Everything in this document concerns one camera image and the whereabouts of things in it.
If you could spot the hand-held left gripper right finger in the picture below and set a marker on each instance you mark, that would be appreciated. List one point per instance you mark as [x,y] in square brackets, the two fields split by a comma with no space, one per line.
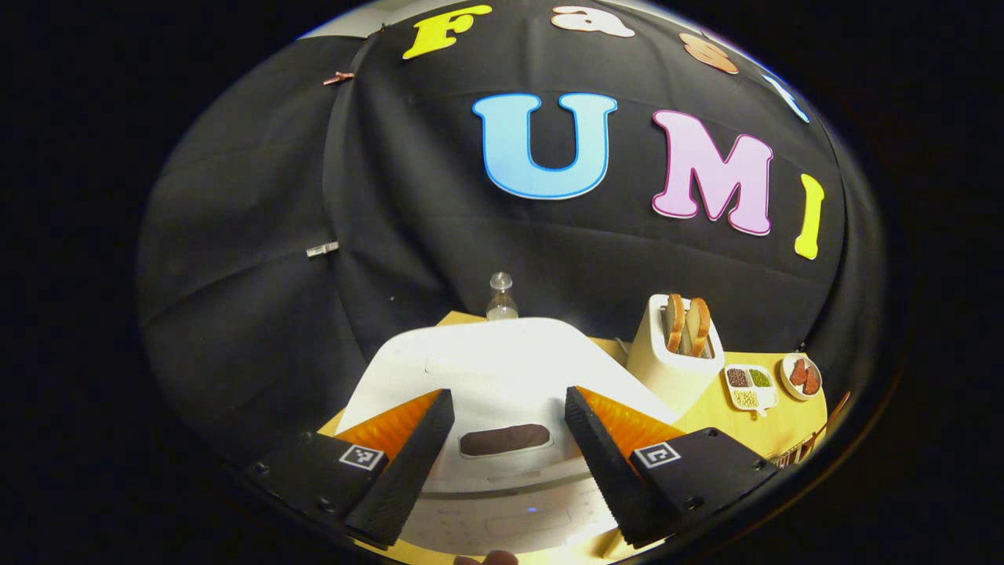
[608,479]

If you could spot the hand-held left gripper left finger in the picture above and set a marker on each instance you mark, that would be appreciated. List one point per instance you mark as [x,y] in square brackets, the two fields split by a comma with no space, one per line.
[408,471]

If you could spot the white rice cooker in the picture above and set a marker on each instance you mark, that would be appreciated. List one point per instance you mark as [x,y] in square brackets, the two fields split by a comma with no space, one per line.
[502,361]

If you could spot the brown wooden spoon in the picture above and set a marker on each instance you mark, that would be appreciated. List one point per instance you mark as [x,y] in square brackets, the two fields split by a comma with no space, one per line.
[835,412]

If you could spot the white toaster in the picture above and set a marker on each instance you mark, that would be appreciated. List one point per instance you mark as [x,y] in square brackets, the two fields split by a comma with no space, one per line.
[667,377]

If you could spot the white divided bean dish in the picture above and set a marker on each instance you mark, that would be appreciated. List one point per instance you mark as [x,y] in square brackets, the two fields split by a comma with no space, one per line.
[749,388]

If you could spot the toasted bread slice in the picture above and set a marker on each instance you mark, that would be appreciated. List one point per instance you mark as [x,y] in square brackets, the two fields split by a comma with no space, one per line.
[674,322]
[698,326]

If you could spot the small clear glass bottle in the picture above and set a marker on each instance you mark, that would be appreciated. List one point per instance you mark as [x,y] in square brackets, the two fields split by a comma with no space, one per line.
[502,302]

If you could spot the white oval plate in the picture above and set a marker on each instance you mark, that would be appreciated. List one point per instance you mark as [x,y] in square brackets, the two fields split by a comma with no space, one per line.
[787,388]

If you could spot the red meat piece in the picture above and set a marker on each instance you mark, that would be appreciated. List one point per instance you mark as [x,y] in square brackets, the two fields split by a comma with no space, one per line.
[798,373]
[812,381]

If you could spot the silver cloth clip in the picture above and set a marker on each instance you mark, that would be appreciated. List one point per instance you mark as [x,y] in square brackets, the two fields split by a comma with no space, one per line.
[321,249]

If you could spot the pink cloth clip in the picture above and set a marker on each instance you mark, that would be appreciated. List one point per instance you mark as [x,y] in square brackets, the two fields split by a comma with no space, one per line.
[339,78]

